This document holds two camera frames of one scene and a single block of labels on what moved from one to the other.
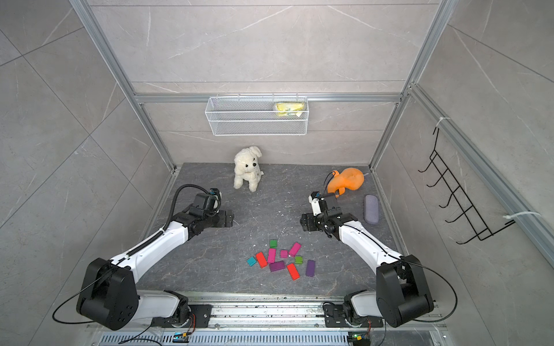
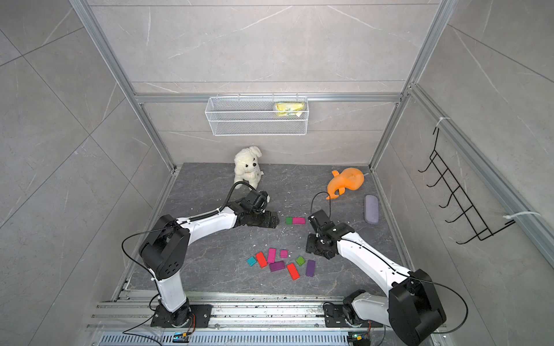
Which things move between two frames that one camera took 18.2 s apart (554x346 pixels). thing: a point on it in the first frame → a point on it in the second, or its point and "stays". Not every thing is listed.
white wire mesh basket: (254, 116) stays
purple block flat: (277, 266) stays
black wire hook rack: (469, 211) stays
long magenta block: (295, 249) → (299, 220)
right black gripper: (308, 222) → (310, 247)
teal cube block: (252, 261) stays
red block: (293, 272) stays
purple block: (311, 268) stays
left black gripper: (222, 222) → (267, 222)
